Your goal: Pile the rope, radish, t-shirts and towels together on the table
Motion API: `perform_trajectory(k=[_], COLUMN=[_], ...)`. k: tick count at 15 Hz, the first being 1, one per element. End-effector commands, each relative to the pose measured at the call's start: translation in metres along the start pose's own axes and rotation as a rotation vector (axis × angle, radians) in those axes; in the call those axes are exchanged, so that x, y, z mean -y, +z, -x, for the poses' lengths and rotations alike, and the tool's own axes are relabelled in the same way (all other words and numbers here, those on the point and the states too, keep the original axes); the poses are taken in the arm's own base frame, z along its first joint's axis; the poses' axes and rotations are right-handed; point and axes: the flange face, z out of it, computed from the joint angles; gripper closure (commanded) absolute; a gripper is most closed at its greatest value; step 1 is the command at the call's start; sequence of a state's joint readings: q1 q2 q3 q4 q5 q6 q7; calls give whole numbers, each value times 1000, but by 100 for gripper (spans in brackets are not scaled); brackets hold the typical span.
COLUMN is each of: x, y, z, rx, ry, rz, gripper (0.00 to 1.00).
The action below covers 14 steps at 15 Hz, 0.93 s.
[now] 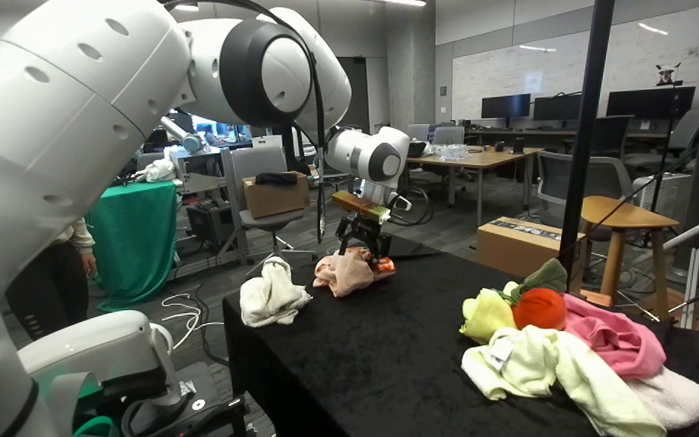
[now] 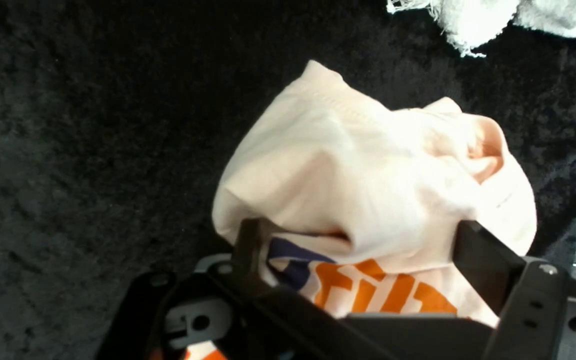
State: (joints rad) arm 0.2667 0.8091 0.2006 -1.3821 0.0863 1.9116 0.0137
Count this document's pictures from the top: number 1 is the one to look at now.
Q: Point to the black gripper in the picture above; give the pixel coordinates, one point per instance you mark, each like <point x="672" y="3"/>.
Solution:
<point x="360" y="231"/>

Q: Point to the peach printed t-shirt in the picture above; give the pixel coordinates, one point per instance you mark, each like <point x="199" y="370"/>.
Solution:
<point x="345" y="275"/>

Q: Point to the small white towel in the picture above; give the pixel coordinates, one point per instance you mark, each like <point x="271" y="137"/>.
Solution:
<point x="267" y="294"/>

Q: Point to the small yellow-green towel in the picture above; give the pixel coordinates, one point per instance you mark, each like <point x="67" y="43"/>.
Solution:
<point x="485" y="317"/>

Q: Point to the orange plush radish green leaves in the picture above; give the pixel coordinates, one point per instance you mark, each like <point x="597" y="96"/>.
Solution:
<point x="539" y="309"/>

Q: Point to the pale green towel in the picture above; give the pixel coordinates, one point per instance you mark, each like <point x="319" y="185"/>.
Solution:
<point x="527" y="365"/>

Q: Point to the pink t-shirt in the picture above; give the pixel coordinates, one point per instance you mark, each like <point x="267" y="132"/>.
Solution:
<point x="616" y="340"/>

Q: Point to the large white towel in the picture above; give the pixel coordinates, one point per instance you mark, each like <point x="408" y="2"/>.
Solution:
<point x="679" y="402"/>

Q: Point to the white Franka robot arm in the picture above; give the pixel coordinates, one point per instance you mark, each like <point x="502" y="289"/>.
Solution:
<point x="67" y="162"/>

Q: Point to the grey office chair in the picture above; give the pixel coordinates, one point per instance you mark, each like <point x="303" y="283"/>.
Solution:
<point x="273" y="221"/>

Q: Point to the small cardboard box on chair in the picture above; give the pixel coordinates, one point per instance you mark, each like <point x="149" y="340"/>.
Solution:
<point x="277" y="197"/>

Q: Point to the black table cloth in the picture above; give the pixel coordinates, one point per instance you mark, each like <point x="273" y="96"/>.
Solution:
<point x="381" y="355"/>

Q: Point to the long cardboard box black tape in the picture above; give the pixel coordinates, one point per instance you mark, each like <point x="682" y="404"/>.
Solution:
<point x="519" y="245"/>

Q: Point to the black computer monitor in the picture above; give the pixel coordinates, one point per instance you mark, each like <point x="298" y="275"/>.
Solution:
<point x="558" y="109"/>
<point x="508" y="109"/>
<point x="648" y="103"/>

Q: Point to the green cloth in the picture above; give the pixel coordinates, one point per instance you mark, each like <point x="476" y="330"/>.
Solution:
<point x="135" y="245"/>

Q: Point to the black vertical pole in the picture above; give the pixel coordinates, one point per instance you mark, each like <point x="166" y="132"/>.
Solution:
<point x="584" y="123"/>

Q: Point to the wooden stool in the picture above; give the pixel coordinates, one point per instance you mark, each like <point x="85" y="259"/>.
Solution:
<point x="625" y="215"/>

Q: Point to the person in beige sweater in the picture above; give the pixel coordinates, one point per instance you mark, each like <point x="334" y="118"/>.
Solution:
<point x="50" y="283"/>

